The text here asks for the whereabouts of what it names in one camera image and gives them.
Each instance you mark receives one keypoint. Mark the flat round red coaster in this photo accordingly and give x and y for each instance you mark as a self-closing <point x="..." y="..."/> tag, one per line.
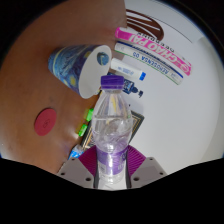
<point x="45" y="122"/>

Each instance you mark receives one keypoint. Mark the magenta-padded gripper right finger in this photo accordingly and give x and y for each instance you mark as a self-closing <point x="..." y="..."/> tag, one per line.
<point x="146" y="170"/>

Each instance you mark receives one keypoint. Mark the white mug with blue print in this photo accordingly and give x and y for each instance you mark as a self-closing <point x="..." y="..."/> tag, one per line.
<point x="70" y="68"/>

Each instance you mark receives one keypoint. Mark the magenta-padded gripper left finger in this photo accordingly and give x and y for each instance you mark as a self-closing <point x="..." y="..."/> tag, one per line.
<point x="75" y="168"/>

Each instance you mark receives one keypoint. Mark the pink shuttlecock tube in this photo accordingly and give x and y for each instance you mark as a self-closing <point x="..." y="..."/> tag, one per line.
<point x="153" y="50"/>

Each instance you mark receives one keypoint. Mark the white refrigerator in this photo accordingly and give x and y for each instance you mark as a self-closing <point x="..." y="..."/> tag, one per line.
<point x="181" y="21"/>

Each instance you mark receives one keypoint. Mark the clear purple-capped water bottle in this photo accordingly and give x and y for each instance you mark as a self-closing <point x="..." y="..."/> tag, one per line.
<point x="111" y="133"/>

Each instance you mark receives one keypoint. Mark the white green shuttlecock tube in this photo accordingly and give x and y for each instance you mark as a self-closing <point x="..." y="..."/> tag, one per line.
<point x="150" y="65"/>

